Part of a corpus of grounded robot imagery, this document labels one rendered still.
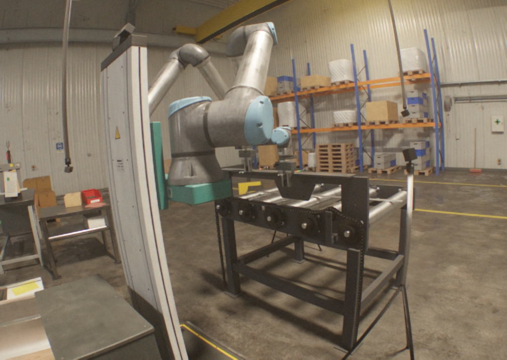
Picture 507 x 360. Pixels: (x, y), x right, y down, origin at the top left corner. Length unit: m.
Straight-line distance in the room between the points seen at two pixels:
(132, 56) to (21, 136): 10.50
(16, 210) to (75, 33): 7.98
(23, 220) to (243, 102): 4.59
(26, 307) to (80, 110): 9.91
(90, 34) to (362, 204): 11.16
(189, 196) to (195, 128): 0.21
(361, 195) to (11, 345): 2.26
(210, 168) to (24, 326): 1.54
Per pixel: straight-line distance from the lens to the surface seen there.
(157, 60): 12.97
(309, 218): 1.75
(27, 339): 2.04
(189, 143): 0.90
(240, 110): 0.84
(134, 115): 0.95
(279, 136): 1.56
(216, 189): 0.92
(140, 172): 0.95
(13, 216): 5.10
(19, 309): 2.23
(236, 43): 1.39
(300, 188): 1.83
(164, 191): 0.99
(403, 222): 2.53
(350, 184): 1.60
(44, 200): 6.77
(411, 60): 9.53
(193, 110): 0.90
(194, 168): 0.89
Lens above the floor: 1.40
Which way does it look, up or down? 6 degrees down
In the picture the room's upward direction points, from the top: 4 degrees counter-clockwise
